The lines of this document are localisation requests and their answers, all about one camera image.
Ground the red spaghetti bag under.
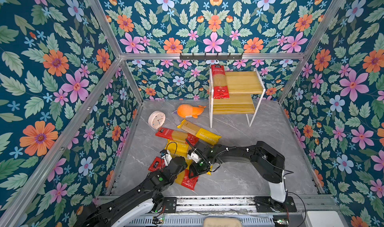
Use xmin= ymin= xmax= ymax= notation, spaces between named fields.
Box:
xmin=148 ymin=157 xmax=198 ymax=191

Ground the red spaghetti bag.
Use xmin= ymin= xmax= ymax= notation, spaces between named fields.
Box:
xmin=211 ymin=65 xmax=230 ymax=99
xmin=156 ymin=127 xmax=200 ymax=146

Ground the red spaghetti bag front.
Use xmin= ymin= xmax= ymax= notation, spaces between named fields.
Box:
xmin=211 ymin=65 xmax=230 ymax=99

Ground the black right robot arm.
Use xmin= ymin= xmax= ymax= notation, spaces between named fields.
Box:
xmin=187 ymin=141 xmax=288 ymax=203

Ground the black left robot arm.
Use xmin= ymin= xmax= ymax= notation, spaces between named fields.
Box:
xmin=74 ymin=156 xmax=187 ymax=227

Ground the white wooden two-tier shelf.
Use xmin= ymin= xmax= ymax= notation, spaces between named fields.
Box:
xmin=209 ymin=71 xmax=266 ymax=127

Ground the yellow Pastatime bag lower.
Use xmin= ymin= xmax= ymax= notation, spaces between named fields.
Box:
xmin=188 ymin=159 xmax=213 ymax=179

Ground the yellow pastatime bag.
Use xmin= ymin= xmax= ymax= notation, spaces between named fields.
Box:
xmin=178 ymin=119 xmax=222 ymax=145
xmin=188 ymin=159 xmax=213 ymax=179
xmin=166 ymin=139 xmax=191 ymax=157

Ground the yellow Pastatime bag middle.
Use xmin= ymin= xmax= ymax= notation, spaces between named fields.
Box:
xmin=166 ymin=139 xmax=191 ymax=157

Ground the yellow Pastatime bag top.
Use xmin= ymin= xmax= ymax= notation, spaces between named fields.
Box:
xmin=178 ymin=119 xmax=222 ymax=145

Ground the round pink alarm clock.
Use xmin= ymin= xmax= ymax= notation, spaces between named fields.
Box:
xmin=148 ymin=110 xmax=166 ymax=129

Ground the orange plush whale toy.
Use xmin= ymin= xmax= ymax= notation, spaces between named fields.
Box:
xmin=173 ymin=104 xmax=206 ymax=119

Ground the beige padded object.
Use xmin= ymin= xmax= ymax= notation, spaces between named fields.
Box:
xmin=203 ymin=217 xmax=243 ymax=227

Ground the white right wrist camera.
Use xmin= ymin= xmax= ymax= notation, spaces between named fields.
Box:
xmin=187 ymin=151 xmax=201 ymax=163

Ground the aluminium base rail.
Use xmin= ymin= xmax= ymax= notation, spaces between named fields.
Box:
xmin=98 ymin=195 xmax=337 ymax=216

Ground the black hook rail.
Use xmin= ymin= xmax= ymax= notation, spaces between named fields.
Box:
xmin=179 ymin=53 xmax=243 ymax=61

